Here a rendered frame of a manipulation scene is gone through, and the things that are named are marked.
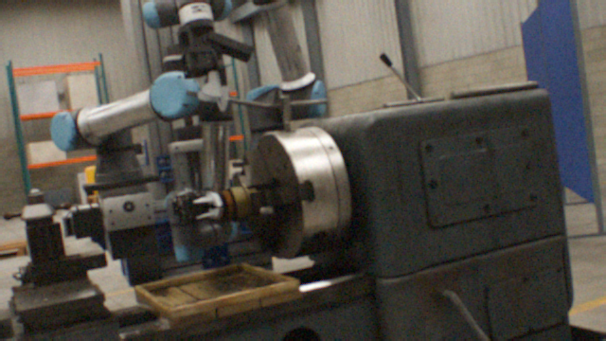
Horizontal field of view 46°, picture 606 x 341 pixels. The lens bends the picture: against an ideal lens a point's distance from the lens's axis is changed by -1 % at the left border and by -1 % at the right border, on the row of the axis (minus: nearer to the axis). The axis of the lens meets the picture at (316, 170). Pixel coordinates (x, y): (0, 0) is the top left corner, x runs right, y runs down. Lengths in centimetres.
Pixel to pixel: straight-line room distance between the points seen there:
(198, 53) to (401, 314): 76
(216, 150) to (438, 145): 62
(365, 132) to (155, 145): 98
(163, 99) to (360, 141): 53
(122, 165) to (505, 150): 112
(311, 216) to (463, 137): 43
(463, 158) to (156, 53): 115
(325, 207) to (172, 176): 87
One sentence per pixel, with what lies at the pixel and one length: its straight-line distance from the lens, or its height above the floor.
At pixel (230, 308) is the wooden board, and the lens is 157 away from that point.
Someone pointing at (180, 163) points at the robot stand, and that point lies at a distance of 237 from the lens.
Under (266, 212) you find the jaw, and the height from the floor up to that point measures 105.
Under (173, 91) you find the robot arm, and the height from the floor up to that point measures 138.
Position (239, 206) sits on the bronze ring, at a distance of 169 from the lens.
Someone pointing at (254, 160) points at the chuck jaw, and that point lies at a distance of 180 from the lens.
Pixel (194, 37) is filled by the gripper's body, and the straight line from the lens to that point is 172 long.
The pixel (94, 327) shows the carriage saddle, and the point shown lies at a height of 92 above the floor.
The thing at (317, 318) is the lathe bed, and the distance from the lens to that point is 168.
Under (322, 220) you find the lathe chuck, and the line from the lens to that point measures 166.
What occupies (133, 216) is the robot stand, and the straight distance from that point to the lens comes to 212.
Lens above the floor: 122
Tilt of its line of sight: 3 degrees down
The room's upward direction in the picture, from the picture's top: 8 degrees counter-clockwise
